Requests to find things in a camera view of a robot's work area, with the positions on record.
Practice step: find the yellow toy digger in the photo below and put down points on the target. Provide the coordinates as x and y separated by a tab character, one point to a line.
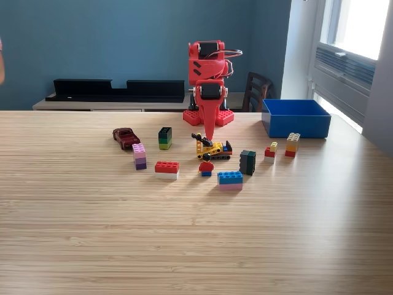
212	149

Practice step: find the toy figure red shirt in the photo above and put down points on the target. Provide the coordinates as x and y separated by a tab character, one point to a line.
206	167

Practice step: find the pink purple brick stack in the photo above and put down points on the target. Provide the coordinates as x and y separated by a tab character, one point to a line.
139	156

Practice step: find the blue plastic bin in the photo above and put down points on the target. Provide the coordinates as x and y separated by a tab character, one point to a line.
298	126

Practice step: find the black table clamp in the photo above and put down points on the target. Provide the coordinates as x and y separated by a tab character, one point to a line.
192	103
225	104

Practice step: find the dark wooden chair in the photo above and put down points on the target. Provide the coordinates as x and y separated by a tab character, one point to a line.
256	92

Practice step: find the grey dark green brick stack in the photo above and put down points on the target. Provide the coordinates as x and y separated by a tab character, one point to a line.
247	163

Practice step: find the blue pink brick stack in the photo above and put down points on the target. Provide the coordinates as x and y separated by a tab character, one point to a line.
230	181

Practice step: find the small red white yellow bricks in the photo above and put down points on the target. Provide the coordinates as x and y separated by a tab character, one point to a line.
270	153

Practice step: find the red white brick stack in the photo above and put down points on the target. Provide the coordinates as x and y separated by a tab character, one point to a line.
166	170

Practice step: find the cream orange red brick stack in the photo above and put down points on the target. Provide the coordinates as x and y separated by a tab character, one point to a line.
292	146

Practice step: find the dark red toy car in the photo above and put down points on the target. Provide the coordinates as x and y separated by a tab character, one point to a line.
126	139

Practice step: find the pale wooden sideboard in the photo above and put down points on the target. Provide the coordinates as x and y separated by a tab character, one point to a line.
92	106

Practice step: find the grey radiator unit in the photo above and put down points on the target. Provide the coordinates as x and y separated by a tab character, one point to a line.
344	80

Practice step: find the white window frame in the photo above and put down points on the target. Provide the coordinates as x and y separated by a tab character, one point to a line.
331	30

